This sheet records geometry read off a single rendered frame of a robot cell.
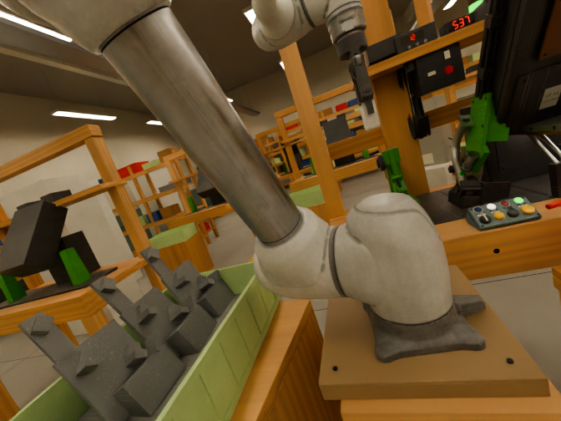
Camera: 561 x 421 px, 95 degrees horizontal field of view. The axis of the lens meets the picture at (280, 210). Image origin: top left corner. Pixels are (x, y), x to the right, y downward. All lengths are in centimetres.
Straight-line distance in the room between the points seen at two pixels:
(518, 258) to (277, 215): 77
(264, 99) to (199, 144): 1122
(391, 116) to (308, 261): 107
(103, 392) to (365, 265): 65
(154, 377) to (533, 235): 108
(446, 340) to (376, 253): 20
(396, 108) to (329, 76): 995
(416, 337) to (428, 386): 7
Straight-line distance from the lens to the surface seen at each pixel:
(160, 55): 37
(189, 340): 86
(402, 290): 50
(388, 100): 145
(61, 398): 93
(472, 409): 56
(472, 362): 57
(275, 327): 91
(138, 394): 78
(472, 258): 98
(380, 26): 151
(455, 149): 128
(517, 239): 101
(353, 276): 51
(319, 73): 1139
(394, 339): 57
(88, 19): 38
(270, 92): 1156
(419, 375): 55
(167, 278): 99
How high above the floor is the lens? 129
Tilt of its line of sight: 11 degrees down
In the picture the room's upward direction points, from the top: 19 degrees counter-clockwise
